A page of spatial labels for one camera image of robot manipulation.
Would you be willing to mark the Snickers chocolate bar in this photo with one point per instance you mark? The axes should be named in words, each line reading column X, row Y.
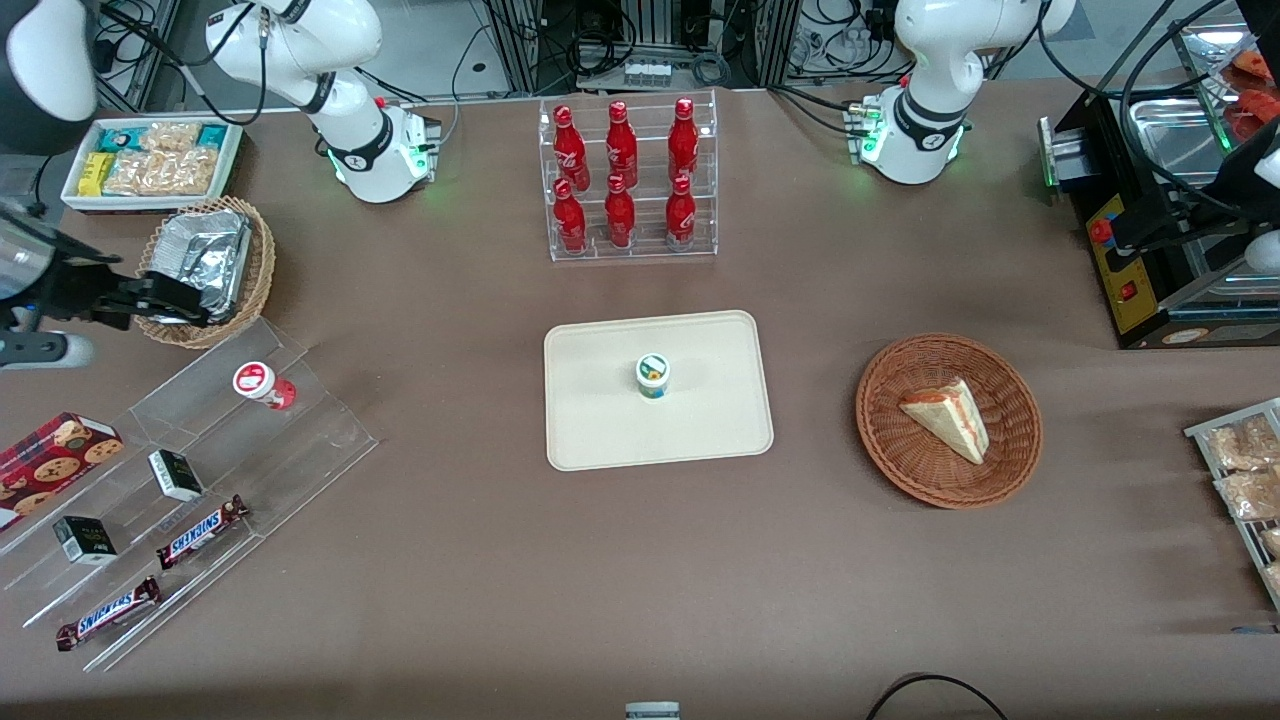
column 108, row 613
column 200, row 532

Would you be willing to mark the small black box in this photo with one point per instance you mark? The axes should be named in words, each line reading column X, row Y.
column 176, row 476
column 85, row 541

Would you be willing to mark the clear acrylic tiered stand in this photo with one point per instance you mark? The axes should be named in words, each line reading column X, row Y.
column 320, row 440

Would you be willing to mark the black machine with yellow panel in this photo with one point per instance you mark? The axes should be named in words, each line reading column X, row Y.
column 1130, row 270

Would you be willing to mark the clear container with red food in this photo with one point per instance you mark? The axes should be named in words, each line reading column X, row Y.
column 1255, row 100

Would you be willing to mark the teal snack packet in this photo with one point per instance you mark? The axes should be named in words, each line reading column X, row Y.
column 212, row 137
column 120, row 139

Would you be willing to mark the grey snack rack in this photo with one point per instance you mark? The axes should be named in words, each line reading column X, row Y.
column 1200, row 432

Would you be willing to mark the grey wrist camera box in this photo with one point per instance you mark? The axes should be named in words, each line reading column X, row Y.
column 45, row 351

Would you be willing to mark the clear snack packet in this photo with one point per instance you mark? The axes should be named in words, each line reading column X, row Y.
column 1250, row 495
column 1272, row 542
column 1240, row 445
column 1274, row 580

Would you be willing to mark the brown round wicker basket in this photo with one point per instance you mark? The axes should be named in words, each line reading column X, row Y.
column 900, row 460

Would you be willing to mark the light wicker basket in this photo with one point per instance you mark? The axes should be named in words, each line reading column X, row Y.
column 262, row 260

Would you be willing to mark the white snack bin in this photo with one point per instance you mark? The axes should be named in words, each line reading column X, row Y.
column 232, row 170

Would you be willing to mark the red cola bottle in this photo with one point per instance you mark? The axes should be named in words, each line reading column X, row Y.
column 570, row 150
column 683, row 140
column 620, row 218
column 621, row 145
column 681, row 215
column 570, row 220

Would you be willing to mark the clear bag of snacks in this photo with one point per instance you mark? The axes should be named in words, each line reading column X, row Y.
column 165, row 172
column 170, row 137

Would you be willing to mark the yellow snack bar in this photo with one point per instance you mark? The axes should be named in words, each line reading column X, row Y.
column 96, row 174

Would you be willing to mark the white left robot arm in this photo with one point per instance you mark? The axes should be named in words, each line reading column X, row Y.
column 920, row 130

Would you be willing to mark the shiny steel tray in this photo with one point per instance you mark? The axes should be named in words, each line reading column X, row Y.
column 1170, row 140

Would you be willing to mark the clear acrylic bottle rack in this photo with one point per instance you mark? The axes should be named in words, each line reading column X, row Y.
column 645, row 255

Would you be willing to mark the red gum jar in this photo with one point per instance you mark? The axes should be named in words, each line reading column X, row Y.
column 258, row 382

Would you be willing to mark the triangular sandwich wedge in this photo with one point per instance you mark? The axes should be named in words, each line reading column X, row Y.
column 950, row 420

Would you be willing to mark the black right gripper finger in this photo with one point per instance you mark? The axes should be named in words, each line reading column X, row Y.
column 165, row 288
column 170, row 312

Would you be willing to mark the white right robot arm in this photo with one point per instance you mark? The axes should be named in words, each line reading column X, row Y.
column 370, row 160

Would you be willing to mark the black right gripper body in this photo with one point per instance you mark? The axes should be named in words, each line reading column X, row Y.
column 72, row 288

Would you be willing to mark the green gum jar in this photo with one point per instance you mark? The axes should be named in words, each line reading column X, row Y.
column 653, row 375

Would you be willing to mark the beige plastic tray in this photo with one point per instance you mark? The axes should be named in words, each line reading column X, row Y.
column 600, row 420

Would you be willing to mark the small grey box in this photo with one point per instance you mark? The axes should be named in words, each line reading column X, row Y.
column 652, row 712

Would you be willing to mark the aluminium foil tray stack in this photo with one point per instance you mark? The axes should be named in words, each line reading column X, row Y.
column 205, row 250

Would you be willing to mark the metal equipment rack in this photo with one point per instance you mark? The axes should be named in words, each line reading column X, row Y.
column 640, row 20

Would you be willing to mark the white power strip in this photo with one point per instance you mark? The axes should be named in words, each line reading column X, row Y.
column 647, row 73

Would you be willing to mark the red cookie box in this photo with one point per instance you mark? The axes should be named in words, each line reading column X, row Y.
column 50, row 465

